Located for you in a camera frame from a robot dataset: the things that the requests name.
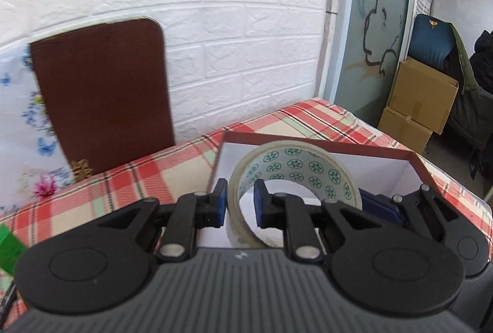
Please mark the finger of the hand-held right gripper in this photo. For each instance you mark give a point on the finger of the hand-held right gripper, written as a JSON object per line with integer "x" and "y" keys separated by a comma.
{"x": 379, "y": 204}

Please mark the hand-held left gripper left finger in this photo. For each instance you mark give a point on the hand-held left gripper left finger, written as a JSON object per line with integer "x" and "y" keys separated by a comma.
{"x": 219, "y": 202}

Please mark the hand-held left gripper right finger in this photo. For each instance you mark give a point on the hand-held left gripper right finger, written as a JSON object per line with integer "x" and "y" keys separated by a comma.
{"x": 260, "y": 205}

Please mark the brown cardboard box white inside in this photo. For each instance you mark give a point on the brown cardboard box white inside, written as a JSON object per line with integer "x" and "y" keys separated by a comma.
{"x": 385, "y": 171}

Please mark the clear tape roll green print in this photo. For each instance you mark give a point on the clear tape roll green print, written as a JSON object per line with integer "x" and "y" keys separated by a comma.
{"x": 308, "y": 167}

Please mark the small tan cardboard box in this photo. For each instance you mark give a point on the small tan cardboard box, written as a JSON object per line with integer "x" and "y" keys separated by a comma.
{"x": 404, "y": 130}

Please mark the red plaid tablecloth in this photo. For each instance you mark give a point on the red plaid tablecloth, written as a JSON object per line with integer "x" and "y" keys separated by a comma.
{"x": 134, "y": 179}

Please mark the large tan cardboard box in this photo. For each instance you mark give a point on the large tan cardboard box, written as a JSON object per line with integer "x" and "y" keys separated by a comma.
{"x": 421, "y": 94}

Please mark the glass door with cartoon drawing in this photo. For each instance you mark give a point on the glass door with cartoon drawing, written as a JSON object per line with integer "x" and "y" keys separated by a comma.
{"x": 369, "y": 67}

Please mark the green jacket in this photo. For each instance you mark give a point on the green jacket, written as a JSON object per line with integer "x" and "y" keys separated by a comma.
{"x": 464, "y": 63}

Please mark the blue chair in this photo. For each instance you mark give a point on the blue chair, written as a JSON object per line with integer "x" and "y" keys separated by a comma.
{"x": 427, "y": 40}

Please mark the black jacket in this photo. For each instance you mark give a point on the black jacket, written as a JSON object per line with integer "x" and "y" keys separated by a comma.
{"x": 484, "y": 59}

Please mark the floral printed plastic bag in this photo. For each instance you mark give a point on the floral printed plastic bag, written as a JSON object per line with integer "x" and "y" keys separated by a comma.
{"x": 23, "y": 132}

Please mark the green plastic item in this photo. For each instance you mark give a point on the green plastic item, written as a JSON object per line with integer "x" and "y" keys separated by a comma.
{"x": 9, "y": 248}

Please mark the white door frame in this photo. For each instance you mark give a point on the white door frame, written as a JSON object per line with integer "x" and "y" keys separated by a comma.
{"x": 331, "y": 47}

